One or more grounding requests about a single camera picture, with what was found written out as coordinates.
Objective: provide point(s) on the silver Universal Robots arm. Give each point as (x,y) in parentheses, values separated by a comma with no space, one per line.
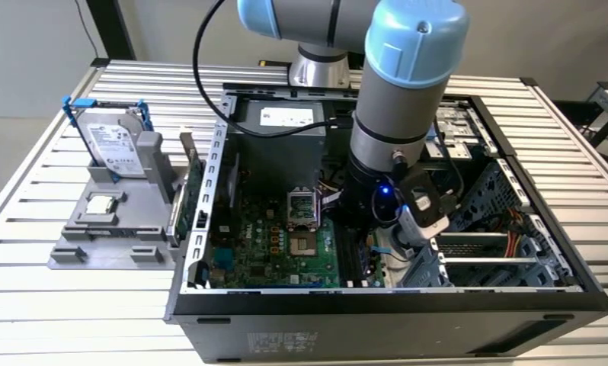
(400,114)

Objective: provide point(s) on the black RAM slot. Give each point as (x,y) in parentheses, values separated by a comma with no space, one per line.
(348,259)

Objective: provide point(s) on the black round speaker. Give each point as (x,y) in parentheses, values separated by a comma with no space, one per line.
(332,181)

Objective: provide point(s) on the grey power supply unit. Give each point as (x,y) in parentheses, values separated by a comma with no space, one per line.
(278,160)

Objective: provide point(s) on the CPU socket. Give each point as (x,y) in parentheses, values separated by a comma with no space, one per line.
(304,246)

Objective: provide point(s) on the silver optical drive cage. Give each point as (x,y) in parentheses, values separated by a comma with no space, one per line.
(458,129)

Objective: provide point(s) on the perforated metal disk bay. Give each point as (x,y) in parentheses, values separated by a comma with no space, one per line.
(486,190)

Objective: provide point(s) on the green motherboard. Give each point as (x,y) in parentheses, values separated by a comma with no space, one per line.
(253,244)

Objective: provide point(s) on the blue expansion slot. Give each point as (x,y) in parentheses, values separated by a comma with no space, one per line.
(298,284)

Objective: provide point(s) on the green graphics card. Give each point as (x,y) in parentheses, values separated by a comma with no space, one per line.
(194,179)

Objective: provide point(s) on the yellow tipped black plug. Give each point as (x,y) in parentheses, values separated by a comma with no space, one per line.
(270,63)

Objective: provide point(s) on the black open PC case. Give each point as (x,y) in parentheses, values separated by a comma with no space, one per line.
(385,331)

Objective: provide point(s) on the grey parts rack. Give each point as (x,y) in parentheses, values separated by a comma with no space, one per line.
(130,206)

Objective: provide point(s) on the silver hard disk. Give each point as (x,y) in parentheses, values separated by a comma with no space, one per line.
(108,141)

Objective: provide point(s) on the silver CPU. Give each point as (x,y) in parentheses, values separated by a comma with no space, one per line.
(98,206)

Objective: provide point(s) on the blue disk carrier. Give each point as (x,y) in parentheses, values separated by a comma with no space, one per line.
(82,103)

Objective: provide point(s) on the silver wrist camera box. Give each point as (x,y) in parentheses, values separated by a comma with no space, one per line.
(421,190)

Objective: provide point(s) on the grey round wrist camera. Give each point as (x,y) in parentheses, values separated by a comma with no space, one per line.
(404,238)

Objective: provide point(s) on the aluminium frame side table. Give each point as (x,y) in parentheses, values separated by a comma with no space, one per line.
(606,110)

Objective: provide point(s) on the black upright post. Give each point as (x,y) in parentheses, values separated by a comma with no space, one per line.
(112,30)

